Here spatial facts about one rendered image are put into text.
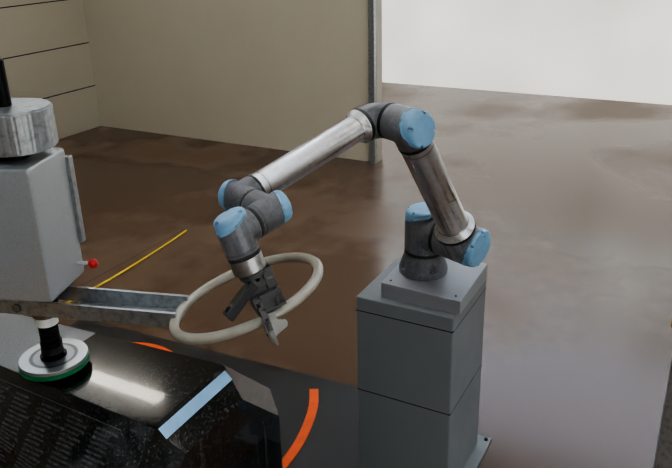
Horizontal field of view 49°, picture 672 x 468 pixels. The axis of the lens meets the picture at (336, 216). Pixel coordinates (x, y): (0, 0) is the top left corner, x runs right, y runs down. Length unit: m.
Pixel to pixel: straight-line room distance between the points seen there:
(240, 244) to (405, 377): 1.24
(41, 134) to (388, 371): 1.57
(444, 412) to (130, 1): 6.60
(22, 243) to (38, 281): 0.12
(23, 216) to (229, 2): 5.75
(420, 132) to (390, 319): 0.87
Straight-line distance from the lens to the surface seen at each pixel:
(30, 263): 2.31
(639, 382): 4.09
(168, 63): 8.42
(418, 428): 3.05
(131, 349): 2.62
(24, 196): 2.22
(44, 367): 2.53
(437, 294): 2.75
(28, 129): 2.19
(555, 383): 3.96
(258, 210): 1.92
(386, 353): 2.92
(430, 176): 2.39
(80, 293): 2.48
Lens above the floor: 2.19
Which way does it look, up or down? 22 degrees down
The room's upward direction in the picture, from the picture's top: 2 degrees counter-clockwise
